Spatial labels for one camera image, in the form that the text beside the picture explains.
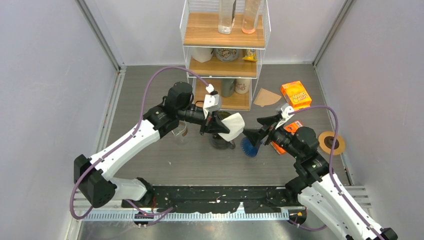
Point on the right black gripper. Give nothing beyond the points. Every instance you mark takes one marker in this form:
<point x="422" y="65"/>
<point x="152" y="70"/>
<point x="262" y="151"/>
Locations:
<point x="256" y="135"/>

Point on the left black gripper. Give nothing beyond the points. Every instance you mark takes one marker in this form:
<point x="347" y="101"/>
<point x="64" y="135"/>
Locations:
<point x="210" y="126"/>

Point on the dark green coffee dripper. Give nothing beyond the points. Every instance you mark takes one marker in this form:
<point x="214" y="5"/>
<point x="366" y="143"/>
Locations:
<point x="219" y="116"/>

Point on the white paper coffee filter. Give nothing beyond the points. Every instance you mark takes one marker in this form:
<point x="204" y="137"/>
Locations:
<point x="235" y="123"/>

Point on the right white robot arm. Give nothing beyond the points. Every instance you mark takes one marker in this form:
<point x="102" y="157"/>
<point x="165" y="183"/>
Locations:
<point x="317" y="187"/>

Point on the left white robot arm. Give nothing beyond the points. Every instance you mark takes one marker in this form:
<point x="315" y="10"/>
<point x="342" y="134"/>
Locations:
<point x="95" y="177"/>

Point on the grey glass coffee server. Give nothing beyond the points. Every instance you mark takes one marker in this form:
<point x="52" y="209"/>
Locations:
<point x="219" y="143"/>

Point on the brown paper coffee filter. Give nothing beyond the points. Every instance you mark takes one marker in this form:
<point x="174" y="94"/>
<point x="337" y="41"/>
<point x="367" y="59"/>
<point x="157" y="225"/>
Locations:
<point x="266" y="98"/>

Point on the blue plastic funnel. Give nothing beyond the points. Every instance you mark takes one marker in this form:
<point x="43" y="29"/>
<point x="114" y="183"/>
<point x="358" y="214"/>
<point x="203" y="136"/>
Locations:
<point x="248" y="148"/>

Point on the orange snack packet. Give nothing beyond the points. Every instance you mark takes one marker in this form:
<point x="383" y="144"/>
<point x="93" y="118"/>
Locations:
<point x="291" y="128"/>

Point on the clear glass beaker brown band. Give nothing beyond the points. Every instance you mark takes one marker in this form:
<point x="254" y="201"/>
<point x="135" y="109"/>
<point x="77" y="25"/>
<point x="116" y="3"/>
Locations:
<point x="180" y="132"/>

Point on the orange yellow box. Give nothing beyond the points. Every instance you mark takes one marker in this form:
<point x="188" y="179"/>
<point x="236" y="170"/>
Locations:
<point x="296" y="95"/>

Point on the brown tape roll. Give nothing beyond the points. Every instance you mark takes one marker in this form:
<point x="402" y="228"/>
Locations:
<point x="327" y="140"/>

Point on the cartoon printed round tin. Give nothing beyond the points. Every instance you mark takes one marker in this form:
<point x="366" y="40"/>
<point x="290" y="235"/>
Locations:
<point x="226" y="54"/>

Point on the white jug on shelf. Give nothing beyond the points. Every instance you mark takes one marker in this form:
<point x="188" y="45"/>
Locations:
<point x="202" y="54"/>

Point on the yellow snack packet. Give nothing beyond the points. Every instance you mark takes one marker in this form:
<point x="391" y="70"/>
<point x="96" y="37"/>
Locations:
<point x="250" y="55"/>

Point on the clear glass bottle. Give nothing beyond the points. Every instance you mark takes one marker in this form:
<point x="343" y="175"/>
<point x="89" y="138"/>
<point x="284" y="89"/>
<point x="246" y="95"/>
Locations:
<point x="226" y="16"/>

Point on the clear pink bottom bottle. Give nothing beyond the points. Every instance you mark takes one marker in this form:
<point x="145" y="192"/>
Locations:
<point x="250" y="16"/>

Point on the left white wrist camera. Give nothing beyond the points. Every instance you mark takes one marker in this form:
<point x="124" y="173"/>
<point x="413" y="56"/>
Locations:
<point x="211" y="104"/>

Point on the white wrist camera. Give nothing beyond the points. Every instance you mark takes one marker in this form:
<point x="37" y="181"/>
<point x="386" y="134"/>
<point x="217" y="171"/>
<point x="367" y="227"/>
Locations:
<point x="211" y="104"/>
<point x="284" y="113"/>

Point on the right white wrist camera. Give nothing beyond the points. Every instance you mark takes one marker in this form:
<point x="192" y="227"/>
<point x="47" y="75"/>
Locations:
<point x="284" y="113"/>

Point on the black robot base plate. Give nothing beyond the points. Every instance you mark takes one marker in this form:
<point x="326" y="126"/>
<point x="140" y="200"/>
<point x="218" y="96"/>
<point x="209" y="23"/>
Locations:
<point x="221" y="200"/>

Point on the white wire wooden shelf rack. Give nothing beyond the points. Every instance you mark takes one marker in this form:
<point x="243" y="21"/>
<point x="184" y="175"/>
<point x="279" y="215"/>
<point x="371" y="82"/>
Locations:
<point x="199" y="28"/>

